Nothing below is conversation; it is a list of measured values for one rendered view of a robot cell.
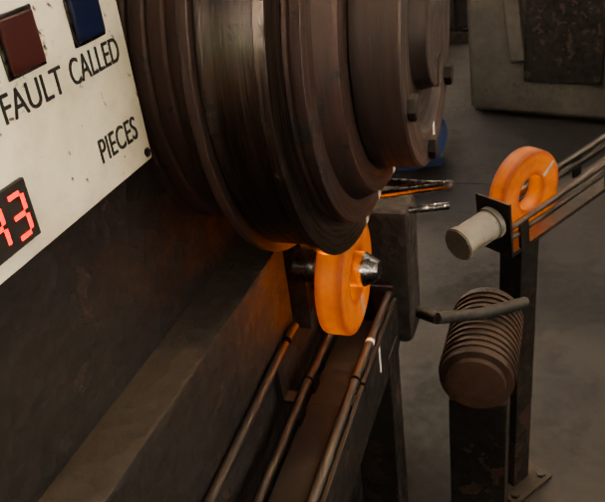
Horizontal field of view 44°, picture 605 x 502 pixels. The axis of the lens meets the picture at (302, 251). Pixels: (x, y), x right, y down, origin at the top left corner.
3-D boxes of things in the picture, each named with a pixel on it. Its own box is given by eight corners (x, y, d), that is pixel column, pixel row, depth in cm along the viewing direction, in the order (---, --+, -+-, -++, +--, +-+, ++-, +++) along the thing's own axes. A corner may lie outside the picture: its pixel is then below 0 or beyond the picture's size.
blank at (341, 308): (304, 271, 84) (332, 273, 83) (338, 186, 94) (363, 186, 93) (326, 360, 94) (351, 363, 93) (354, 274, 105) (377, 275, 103)
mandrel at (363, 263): (257, 243, 99) (256, 276, 99) (244, 244, 95) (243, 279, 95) (384, 251, 94) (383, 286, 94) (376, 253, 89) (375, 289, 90)
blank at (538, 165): (508, 244, 138) (523, 250, 135) (474, 200, 127) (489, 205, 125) (554, 176, 139) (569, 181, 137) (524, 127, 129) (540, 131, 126)
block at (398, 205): (349, 339, 124) (335, 210, 112) (361, 312, 130) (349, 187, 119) (413, 345, 120) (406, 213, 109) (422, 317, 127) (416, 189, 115)
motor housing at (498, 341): (442, 564, 149) (435, 350, 123) (457, 481, 167) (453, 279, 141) (509, 577, 145) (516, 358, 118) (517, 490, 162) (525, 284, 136)
